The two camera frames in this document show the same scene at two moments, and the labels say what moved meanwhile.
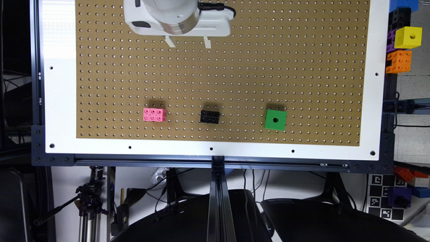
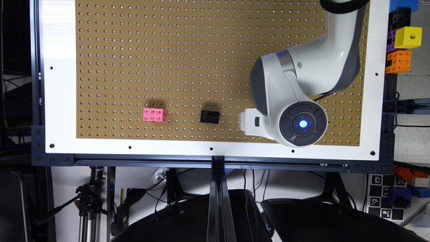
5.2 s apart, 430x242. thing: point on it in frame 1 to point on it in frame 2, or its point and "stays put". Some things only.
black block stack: [399, 18] stays put
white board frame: [57, 27] stays put
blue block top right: [413, 5] stays put
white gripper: [211, 23] to [253, 123]
